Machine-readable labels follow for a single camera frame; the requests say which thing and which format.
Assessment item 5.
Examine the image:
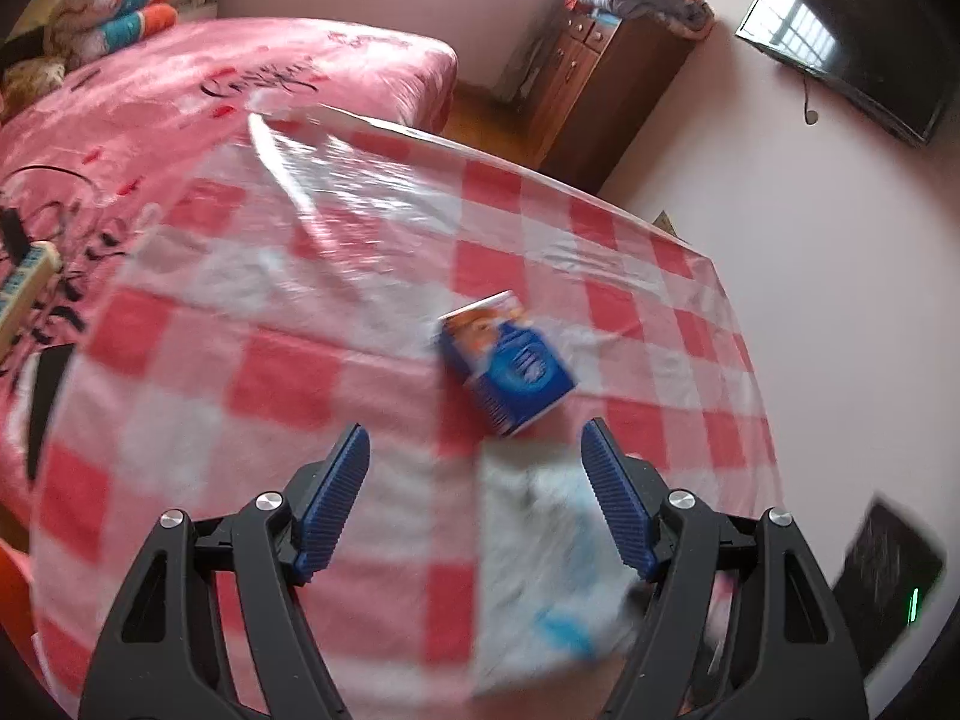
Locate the red white checkered tablecloth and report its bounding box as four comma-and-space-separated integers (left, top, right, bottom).
30, 109, 782, 720

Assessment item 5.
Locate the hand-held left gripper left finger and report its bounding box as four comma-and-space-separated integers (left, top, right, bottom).
79, 424, 371, 720

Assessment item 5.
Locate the blue carton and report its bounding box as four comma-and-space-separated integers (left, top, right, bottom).
437, 290, 576, 437

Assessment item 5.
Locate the white blue packet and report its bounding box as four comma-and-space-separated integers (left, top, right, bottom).
471, 454, 647, 700

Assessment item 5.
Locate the beige floral pillow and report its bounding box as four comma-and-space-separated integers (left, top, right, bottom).
0, 60, 68, 122

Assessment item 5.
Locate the pink printed bedspread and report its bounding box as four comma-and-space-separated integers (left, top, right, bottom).
0, 15, 460, 541

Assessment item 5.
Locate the white power strip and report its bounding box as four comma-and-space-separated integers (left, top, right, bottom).
0, 240, 65, 350

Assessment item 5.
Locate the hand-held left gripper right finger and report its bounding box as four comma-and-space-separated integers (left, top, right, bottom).
583, 418, 869, 720

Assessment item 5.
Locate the brown wooden cabinet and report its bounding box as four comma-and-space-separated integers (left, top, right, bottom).
525, 0, 698, 196

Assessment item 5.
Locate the black wall television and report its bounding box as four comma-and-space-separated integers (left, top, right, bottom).
735, 0, 948, 148

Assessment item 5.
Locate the black charger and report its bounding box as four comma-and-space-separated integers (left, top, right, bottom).
0, 206, 31, 261

